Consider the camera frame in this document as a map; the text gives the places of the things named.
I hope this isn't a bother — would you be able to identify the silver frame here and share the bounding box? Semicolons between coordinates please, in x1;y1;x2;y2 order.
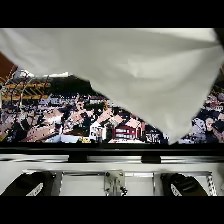
0;153;224;197

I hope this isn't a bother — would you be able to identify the white T-shirt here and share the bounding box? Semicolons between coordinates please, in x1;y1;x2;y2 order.
0;27;224;146

